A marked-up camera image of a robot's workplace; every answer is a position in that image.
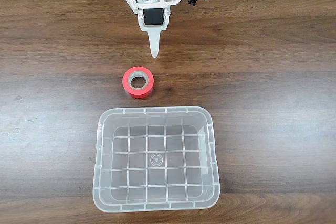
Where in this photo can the clear plastic box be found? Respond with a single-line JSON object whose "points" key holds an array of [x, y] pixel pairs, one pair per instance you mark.
{"points": [[105, 155]]}

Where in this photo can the red tape roll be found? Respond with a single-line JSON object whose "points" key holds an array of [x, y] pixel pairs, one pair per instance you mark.
{"points": [[139, 94]]}

